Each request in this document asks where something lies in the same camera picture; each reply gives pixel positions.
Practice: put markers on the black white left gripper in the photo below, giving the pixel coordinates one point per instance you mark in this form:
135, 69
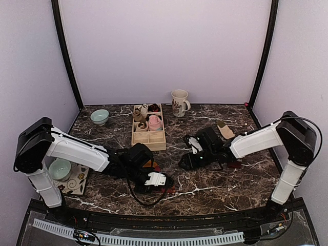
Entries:
148, 190

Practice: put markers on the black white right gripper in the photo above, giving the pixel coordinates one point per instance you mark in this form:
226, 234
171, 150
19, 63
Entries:
190, 162

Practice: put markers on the maroon purple orange striped sock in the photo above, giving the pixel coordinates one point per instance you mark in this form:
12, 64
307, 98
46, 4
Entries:
154, 168

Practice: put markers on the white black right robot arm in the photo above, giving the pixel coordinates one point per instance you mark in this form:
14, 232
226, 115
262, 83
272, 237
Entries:
299, 138

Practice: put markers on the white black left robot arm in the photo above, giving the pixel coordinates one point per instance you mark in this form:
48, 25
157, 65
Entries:
42, 139

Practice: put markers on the cream olive striped sock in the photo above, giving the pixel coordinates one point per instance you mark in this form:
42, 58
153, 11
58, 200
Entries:
227, 134

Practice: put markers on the wooden compartment organizer box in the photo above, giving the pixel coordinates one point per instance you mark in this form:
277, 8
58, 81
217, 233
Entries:
154, 140

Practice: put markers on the cream green rolled sock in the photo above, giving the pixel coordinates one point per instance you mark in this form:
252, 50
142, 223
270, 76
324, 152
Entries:
142, 127

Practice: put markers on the pink rolled sock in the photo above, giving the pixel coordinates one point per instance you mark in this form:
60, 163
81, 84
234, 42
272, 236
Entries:
155, 123

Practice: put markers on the seashell coral ceramic mug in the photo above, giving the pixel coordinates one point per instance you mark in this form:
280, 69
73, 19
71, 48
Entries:
180, 104

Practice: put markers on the black red rolled sock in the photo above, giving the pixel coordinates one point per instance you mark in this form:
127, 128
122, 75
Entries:
154, 108

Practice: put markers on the beige rolled sock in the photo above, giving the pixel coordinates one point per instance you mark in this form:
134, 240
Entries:
138, 117

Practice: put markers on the white ribbed rolled sock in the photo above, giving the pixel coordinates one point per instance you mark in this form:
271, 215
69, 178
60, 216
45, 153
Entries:
144, 109

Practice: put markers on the floral patterned tile coaster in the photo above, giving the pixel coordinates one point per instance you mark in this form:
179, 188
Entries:
76, 183

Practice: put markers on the light blue ceramic bowl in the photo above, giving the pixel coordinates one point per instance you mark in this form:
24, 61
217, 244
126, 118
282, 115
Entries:
100, 117

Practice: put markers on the small green cup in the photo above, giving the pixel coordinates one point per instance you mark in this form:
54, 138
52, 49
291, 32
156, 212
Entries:
60, 169

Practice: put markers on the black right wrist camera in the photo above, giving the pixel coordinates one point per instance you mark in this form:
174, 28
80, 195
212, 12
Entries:
208, 139

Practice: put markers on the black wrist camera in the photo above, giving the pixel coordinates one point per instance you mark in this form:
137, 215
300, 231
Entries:
140, 155
208, 139

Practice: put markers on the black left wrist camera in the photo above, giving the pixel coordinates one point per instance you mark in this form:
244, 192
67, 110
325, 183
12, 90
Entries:
140, 155

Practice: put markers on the white slotted cable duct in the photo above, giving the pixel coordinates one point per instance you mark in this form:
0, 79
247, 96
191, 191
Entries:
138, 238

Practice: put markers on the black front frame rail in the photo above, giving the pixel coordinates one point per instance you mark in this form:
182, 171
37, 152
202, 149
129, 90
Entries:
92, 217

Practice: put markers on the black right corner post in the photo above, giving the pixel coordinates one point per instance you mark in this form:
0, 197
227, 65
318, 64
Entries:
265, 53

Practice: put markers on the black corner post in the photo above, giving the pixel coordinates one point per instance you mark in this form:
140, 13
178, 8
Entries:
265, 53
65, 53

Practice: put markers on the black left corner post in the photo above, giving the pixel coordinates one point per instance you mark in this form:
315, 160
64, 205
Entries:
65, 53

